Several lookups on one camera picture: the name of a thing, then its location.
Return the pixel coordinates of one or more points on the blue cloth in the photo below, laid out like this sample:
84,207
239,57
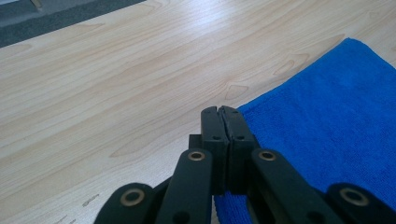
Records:
327,112

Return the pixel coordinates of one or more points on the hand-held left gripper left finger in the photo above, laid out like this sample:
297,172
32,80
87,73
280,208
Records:
214,149

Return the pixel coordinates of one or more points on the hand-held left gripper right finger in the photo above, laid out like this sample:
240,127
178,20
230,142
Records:
239,146

